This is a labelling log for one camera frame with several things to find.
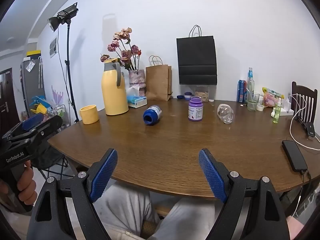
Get purple pill bottle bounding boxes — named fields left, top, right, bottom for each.
left=188, top=96, right=203, bottom=122

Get dark wooden door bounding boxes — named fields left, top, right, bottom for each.
left=0, top=67, right=21, bottom=133

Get tissue box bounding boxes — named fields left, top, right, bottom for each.
left=126, top=86, right=148, bottom=109

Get person's left hand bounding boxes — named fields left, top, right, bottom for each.
left=16, top=160, right=37, bottom=207

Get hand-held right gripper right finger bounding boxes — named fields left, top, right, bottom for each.
left=199, top=148, right=290, bottom=240

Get green spray bottle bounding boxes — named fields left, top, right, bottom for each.
left=272, top=102, right=282, bottom=124

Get person's grey trousers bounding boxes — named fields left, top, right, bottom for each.
left=94, top=182, right=222, bottom=240

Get black paper bag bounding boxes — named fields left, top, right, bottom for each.
left=176, top=25, right=218, bottom=85

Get black clip device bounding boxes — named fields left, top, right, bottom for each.
left=294, top=116, right=316, bottom=138

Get white power strip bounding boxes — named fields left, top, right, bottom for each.
left=270, top=107, right=295, bottom=117

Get black light stand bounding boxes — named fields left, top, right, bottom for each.
left=57, top=21, right=80, bottom=125

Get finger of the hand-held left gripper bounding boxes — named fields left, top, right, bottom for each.
left=2, top=113, right=45, bottom=140
left=24, top=115, right=63, bottom=160

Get wall picture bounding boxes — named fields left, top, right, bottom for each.
left=49, top=37, right=58, bottom=58

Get dried pink flowers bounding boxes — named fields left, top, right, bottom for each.
left=100, top=27, right=142, bottom=72

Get pink snack packet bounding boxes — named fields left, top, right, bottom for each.
left=261, top=87, right=285, bottom=108

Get dark wooden chair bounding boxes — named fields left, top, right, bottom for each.
left=291, top=81, right=318, bottom=125

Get yellow round cup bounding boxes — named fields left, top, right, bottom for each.
left=79, top=105, right=100, bottom=125

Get black cable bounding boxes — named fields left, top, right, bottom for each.
left=295, top=169, right=313, bottom=217

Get clear drinking glass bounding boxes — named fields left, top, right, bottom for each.
left=247, top=92, right=260, bottom=112

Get grey refrigerator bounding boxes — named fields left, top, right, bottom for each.
left=20, top=56, right=47, bottom=114

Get purple wall sticker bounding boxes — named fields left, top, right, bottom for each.
left=51, top=85, right=65, bottom=105

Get brown paper bag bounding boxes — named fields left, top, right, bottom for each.
left=145, top=55, right=173, bottom=102

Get white cable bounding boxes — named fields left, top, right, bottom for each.
left=287, top=94, right=320, bottom=152

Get black power bank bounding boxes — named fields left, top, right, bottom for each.
left=282, top=140, right=308, bottom=172

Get glass bottle with blue cap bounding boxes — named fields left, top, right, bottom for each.
left=246, top=67, right=255, bottom=103

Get black mesh chair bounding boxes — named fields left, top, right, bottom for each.
left=34, top=144, right=68, bottom=180

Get clear jar of grain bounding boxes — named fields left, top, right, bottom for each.
left=194, top=85, right=210, bottom=103

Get pink fuzzy vase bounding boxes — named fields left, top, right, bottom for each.
left=128, top=69, right=147, bottom=89

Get blue-capped bottle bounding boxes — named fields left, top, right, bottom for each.
left=143, top=105, right=162, bottom=126

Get yellow thermos jug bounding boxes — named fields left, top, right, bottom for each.
left=101, top=58, right=130, bottom=116

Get blue drink can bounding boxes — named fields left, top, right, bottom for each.
left=237, top=79, right=248, bottom=103

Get yellow plastic hangers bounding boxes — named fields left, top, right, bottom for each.
left=30, top=95, right=48, bottom=115

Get black studio light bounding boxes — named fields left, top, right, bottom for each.
left=47, top=2, right=78, bottom=32

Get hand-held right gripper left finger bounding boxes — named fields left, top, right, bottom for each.
left=26, top=148, right=118, bottom=240

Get metal wire rack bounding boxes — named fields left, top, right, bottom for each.
left=47, top=104, right=70, bottom=129

